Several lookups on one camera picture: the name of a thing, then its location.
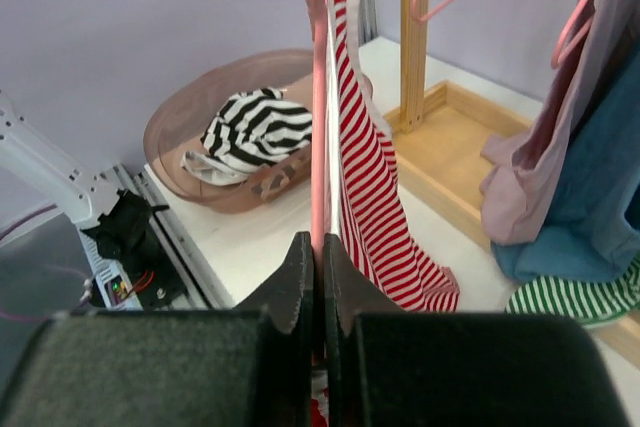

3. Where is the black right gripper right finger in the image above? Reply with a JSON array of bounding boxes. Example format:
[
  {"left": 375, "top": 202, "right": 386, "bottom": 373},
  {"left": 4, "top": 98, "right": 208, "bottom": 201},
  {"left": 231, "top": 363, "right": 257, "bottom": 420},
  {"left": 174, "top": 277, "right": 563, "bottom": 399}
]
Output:
[{"left": 323, "top": 234, "right": 628, "bottom": 426}]

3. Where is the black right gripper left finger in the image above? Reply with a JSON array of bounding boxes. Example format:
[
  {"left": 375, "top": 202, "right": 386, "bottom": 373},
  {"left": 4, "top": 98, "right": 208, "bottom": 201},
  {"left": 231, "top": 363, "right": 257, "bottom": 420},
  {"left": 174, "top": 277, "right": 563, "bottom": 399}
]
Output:
[{"left": 1, "top": 232, "right": 313, "bottom": 426}]

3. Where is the red white striped tank top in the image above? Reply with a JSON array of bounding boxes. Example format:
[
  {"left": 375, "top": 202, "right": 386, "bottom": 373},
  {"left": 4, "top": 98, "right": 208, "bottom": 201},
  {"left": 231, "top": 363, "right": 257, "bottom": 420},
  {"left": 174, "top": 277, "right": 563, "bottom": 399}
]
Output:
[{"left": 331, "top": 0, "right": 460, "bottom": 312}]

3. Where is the black white striped tank top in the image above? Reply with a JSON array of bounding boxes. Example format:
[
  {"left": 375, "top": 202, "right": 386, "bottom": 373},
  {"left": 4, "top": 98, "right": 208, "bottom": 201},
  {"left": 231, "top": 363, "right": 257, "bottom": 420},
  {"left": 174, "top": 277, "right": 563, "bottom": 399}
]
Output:
[{"left": 180, "top": 87, "right": 312, "bottom": 187}]

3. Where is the dusty pink tank top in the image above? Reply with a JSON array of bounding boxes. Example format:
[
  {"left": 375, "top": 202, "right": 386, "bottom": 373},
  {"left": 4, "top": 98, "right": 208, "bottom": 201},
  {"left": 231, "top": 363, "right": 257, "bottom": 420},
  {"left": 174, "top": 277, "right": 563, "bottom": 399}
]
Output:
[{"left": 480, "top": 0, "right": 639, "bottom": 245}]

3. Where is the green white striped tank top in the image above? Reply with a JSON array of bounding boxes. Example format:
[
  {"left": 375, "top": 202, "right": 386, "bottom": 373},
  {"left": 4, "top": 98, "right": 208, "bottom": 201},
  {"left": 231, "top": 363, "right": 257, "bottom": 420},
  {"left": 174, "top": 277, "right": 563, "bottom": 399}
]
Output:
[{"left": 505, "top": 255, "right": 639, "bottom": 328}]

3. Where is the blue tank top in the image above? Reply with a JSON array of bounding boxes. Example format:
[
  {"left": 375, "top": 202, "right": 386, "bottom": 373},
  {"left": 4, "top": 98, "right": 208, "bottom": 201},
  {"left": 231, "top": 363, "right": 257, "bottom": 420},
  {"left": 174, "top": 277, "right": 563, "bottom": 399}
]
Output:
[{"left": 491, "top": 48, "right": 639, "bottom": 283}]

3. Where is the pink plastic basket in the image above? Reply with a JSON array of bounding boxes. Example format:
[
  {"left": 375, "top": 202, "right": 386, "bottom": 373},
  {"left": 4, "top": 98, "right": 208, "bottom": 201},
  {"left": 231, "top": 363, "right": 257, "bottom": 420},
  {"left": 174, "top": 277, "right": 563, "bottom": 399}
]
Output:
[{"left": 143, "top": 49, "right": 374, "bottom": 216}]

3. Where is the wooden clothes rack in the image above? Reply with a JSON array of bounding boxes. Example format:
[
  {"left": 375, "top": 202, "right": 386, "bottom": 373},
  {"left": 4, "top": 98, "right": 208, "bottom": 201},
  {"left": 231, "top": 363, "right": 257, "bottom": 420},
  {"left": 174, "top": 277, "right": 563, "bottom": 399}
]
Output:
[{"left": 388, "top": 18, "right": 639, "bottom": 363}]

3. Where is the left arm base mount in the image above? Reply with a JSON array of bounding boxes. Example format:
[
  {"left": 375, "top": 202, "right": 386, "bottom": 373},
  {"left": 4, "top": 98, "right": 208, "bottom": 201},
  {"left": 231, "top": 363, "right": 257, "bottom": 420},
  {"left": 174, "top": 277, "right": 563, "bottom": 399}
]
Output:
[{"left": 94, "top": 249, "right": 213, "bottom": 311}]

